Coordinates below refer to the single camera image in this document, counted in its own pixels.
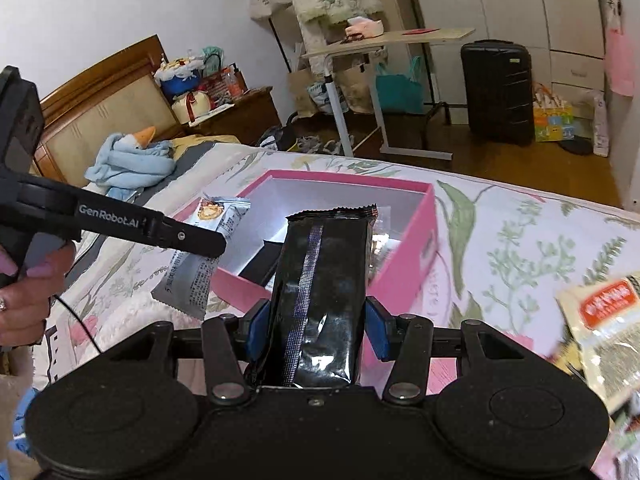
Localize wooden overbed table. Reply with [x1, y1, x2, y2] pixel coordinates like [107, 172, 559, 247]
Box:
[300, 27, 477, 162]

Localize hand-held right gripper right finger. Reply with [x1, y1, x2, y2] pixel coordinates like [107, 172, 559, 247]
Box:
[365, 297, 526, 404]

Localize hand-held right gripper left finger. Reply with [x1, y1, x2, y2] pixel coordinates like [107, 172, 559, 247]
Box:
[107, 300, 274, 406]

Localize white snack bar packet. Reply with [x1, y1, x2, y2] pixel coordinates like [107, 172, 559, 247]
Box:
[151, 195, 252, 322]

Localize teal shopping bag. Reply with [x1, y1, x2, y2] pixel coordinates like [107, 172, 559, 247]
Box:
[375, 56, 424, 116]

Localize white wardrobe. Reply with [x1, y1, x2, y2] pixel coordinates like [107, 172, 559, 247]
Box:
[404, 0, 610, 107]

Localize grey shoes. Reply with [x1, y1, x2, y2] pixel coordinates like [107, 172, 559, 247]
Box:
[294, 135, 355, 157]

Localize white plastic bag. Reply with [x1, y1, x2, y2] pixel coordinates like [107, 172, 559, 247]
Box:
[592, 89, 612, 159]

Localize large beige snack bag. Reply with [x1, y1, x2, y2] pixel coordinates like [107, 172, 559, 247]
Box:
[554, 271, 640, 413]

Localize brown paper bag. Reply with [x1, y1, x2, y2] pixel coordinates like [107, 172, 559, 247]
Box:
[287, 67, 327, 117]

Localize wooden headboard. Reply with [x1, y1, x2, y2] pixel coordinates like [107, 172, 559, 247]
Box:
[39, 35, 187, 187]

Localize blue plush toy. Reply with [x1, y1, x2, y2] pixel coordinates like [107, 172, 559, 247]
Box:
[84, 126, 177, 202]

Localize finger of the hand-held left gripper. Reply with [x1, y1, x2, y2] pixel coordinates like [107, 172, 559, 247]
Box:
[159, 217, 228, 259]

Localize blue and white bundle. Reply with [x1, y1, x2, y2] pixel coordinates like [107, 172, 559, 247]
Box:
[154, 57, 202, 102]

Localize person's left hand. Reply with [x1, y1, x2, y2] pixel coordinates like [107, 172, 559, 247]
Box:
[0, 242, 77, 349]

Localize black clothes rack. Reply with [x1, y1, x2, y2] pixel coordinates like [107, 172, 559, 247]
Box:
[240, 0, 307, 76]

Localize thin black cable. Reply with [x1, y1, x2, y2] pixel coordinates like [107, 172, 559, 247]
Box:
[49, 294, 107, 357]

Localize pink cardboard box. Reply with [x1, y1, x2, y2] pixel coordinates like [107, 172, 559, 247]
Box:
[172, 170, 440, 333]

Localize pink paper bag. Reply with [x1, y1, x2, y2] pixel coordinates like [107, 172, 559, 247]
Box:
[604, 0, 637, 97]

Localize wooden nightstand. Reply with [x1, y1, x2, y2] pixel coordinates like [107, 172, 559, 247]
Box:
[189, 87, 282, 150]

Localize cream round bag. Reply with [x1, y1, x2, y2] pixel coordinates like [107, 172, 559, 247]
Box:
[171, 89, 217, 125]

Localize pink tissue pack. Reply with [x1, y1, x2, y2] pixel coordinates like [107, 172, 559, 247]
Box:
[344, 16, 386, 42]

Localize black suitcase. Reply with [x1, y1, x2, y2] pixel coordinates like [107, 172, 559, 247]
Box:
[460, 39, 534, 147]

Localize colourful cardboard box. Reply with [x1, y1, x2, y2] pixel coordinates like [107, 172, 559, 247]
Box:
[532, 84, 574, 144]

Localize red snack package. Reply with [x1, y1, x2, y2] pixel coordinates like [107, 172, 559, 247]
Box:
[199, 64, 249, 107]

